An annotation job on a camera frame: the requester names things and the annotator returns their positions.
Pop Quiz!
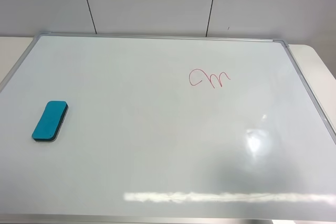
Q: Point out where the teal whiteboard eraser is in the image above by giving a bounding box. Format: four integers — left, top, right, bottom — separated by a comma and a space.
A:
31, 101, 68, 142

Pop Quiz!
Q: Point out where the white whiteboard with aluminium frame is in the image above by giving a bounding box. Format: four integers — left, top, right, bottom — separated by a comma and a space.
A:
1, 34, 335, 223

